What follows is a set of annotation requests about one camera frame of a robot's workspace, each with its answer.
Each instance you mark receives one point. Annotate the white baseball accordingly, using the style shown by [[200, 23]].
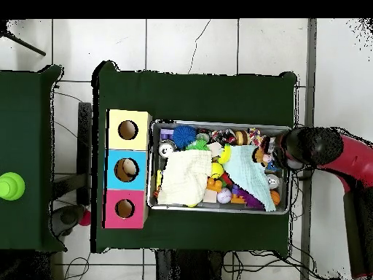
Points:
[[224, 195]]

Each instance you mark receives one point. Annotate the black tripod leg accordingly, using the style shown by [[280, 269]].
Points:
[[26, 45]]

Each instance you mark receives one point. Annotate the crushed silver can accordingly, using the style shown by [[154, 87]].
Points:
[[166, 149]]

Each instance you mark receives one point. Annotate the brown monkey plush toy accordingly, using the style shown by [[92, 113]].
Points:
[[260, 156]]

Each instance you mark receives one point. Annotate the cream cloth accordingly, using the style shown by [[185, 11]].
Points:
[[183, 178]]

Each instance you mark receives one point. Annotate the blue spiky rubber ball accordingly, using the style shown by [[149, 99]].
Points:
[[184, 136]]

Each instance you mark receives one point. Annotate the dark green table cloth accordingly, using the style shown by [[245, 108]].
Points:
[[23, 131], [204, 96]]

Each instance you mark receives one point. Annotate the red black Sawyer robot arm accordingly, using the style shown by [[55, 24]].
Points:
[[314, 145]]

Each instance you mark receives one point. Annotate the silver mesh bin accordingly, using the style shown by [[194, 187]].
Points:
[[221, 210]]

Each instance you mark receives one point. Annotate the lime green stacking cup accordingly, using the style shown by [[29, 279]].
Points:
[[11, 186]]

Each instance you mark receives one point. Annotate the grey pendant with red button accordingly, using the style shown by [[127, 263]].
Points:
[[68, 218]]

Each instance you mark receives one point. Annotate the wooden box with three holes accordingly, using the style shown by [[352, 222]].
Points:
[[128, 180]]

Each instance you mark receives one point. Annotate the light blue cloth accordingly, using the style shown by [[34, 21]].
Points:
[[244, 172]]

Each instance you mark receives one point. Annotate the yellow plastic ball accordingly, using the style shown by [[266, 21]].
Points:
[[217, 170]]

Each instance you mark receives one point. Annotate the green spiky rubber ball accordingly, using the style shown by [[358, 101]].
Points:
[[199, 145]]

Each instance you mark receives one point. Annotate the crushed black can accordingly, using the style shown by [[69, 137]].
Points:
[[225, 137]]

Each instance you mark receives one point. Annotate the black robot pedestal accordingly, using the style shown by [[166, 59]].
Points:
[[186, 267]]

